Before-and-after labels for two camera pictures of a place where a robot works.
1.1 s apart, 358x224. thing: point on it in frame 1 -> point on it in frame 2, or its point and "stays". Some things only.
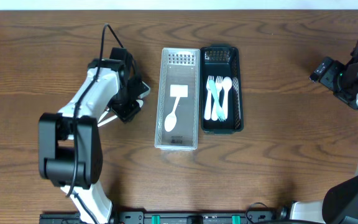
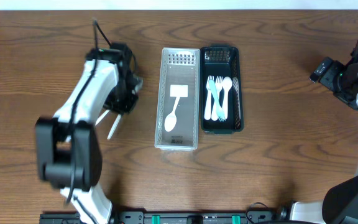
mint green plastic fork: (220, 111) stays
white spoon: (140, 103) -> (114, 127)
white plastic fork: (208, 103) stays
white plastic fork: (218, 86) stays
